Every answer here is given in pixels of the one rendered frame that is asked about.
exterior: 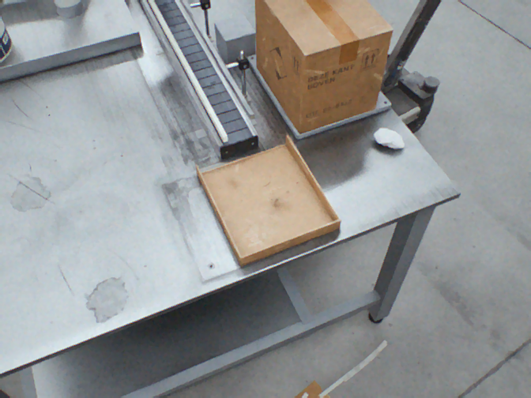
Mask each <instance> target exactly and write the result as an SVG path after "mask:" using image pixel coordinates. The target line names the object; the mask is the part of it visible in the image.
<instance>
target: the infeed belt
mask: <svg viewBox="0 0 531 398"><path fill-rule="evenodd" d="M146 1H147V3H148V4H149V1H148V0H146ZM154 2H155V3H156V6H157V7H158V9H159V11H160V14H161V16H162V17H163V18H164V20H165V22H166V24H167V26H168V27H169V29H170V32H171V34H172V36H173V37H174V39H175V40H176V43H177V44H178V46H179V48H180V50H181V52H182V54H183V56H184V58H186V60H187V63H188V65H189V66H190V68H191V70H192V72H193V75H194V76H195V78H197V80H198V83H199V85H200V86H201V89H202V91H203V92H204V94H205V97H206V99H208V101H209V103H210V105H211V107H212V109H213V111H214V113H215V115H216V116H217V118H218V119H219V121H220V124H221V125H222V126H223V129H224V132H225V133H226V134H227V138H228V141H226V142H223V141H222V139H221V136H220V134H219V132H218V130H216V128H215V126H214V124H213V121H212V119H211V118H210V117H209V119H210V121H211V123H212V124H213V128H214V129H215V130H216V132H217V133H218V135H219V137H220V140H221V142H222V143H223V145H224V147H225V146H228V145H233V144H236V143H239V142H242V141H246V140H249V139H252V137H254V135H253V134H252V132H251V131H250V130H249V128H248V126H247V124H246V122H245V121H244V119H243V116H242V115H241V113H240V111H238V109H237V107H236V105H235V103H234V101H233V100H232V98H231V96H230V94H229V92H228V91H227V90H226V88H225V87H224V85H223V82H222V80H221V79H220V77H219V75H218V74H217V72H216V70H215V69H214V68H213V65H212V64H211V61H210V60H209V58H208V56H206V54H205V52H204V50H203V48H202V47H201V44H200V43H199V42H198V38H197V37H195V35H194V33H193V32H192V29H191V27H190V26H189V24H188V22H187V21H186V19H185V17H184V16H183V14H182V12H181V11H180V9H179V7H178V5H177V3H176V1H174V0H154ZM149 6H150V8H151V10H152V12H153V13H154V11H153V9H152V7H151V5H150V4H149ZM154 15H155V17H156V19H157V21H158V18H157V16H156V14H155V13H154ZM158 23H159V25H160V22H159V21H158ZM160 27H161V25H160ZM161 29H162V30H163V32H164V34H165V35H166V33H165V31H164V29H163V28H162V27H161ZM166 37H167V35H166ZM167 39H168V37H167ZM168 42H169V44H170V45H171V43H170V40H169V39H168ZM171 48H172V50H173V51H174V49H173V47H172V45H171ZM174 54H175V55H176V57H177V59H178V60H179V57H178V55H177V54H176V53H175V51H174ZM179 63H180V65H181V67H182V68H183V66H182V64H181V62H180V60H179ZM183 71H184V73H186V75H187V72H186V70H185V69H184V68H183ZM187 77H188V75H187ZM188 79H189V81H190V84H191V86H192V87H193V89H194V86H193V85H192V82H191V80H190V78H189V77H188ZM194 91H195V89H194ZM195 93H197V96H198V98H199V100H200V101H201V99H200V97H199V95H198V92H197V91H195ZM201 104H202V106H203V108H204V110H205V113H206V114H207V115H208V116H209V113H208V111H206V109H205V107H204V104H203V103H202V101H201Z"/></svg>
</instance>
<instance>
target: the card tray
mask: <svg viewBox="0 0 531 398"><path fill-rule="evenodd" d="M195 167H197V173H198V177H199V178H200V182H201V184H202V186H203V188H204V190H205V193H207V195H208V198H209V200H210V202H211V205H212V207H213V209H214V211H215V214H216V216H217V217H218V219H219V221H220V223H221V226H222V228H223V230H224V233H225V234H226V237H227V239H228V240H229V242H230V244H231V247H232V249H233V251H234V253H235V255H236V258H237V261H238V262H239V264H240V265H241V266H244V265H247V264H250V263H252V262H255V261H258V260H261V259H263V258H266V257H267V256H269V255H273V254H275V253H278V252H281V251H283V250H287V249H289V248H292V247H294V246H296V245H299V244H300V243H303V242H307V241H310V240H312V239H314V238H318V237H320V236H322V235H324V234H327V233H330V232H331V231H335V230H338V229H340V226H341V218H340V217H339V215H338V214H337V212H336V211H335V209H334V207H333V206H332V205H331V202H330V200H329V198H328V197H327V196H326V195H325V194H324V191H323V190H322V188H321V186H320V185H319V184H318V182H317V179H316V178H315V177H314V176H313V175H312V173H311V170H310V169H309V167H308V166H307V164H306V163H305V161H303V158H302V156H301V155H300V154H299V152H298V150H297V149H296V146H295V145H294V143H292V141H291V140H290V137H289V136H288V135H287V136H286V144H285V145H280V146H277V147H275V148H273V149H270V150H267V151H264V152H260V153H258V154H255V155H252V156H248V157H245V158H242V159H240V160H237V161H235V162H232V163H227V164H225V165H222V166H219V167H214V168H212V169H209V170H207V171H204V172H202V173H201V172H200V169H199V167H198V165H195Z"/></svg>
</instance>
